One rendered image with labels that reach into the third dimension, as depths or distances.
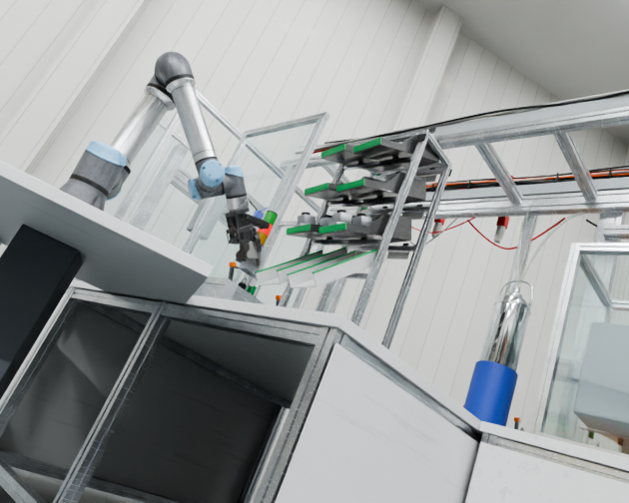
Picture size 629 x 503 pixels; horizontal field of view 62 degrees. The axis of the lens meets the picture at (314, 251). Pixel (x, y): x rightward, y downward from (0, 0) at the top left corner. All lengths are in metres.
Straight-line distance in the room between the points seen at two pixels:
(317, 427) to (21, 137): 4.18
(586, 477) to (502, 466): 0.22
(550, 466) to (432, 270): 4.21
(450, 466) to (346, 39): 5.31
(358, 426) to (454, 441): 0.45
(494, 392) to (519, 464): 0.44
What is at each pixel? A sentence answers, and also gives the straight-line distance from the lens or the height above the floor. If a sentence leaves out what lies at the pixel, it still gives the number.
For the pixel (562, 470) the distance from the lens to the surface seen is 1.63.
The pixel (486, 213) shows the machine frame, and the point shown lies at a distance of 2.84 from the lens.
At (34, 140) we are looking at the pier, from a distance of 4.94.
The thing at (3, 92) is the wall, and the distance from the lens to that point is 5.37.
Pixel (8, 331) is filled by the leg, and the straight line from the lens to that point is 1.55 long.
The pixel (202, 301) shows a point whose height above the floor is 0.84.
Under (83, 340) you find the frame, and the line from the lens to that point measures 2.45.
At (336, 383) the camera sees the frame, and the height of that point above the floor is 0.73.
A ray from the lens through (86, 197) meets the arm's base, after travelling 1.63.
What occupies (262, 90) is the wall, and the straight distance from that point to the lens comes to 5.61.
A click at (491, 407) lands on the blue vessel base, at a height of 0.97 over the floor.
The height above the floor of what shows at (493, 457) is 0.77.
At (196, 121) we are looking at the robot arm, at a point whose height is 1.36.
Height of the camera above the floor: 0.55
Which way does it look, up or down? 21 degrees up
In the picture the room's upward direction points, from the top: 23 degrees clockwise
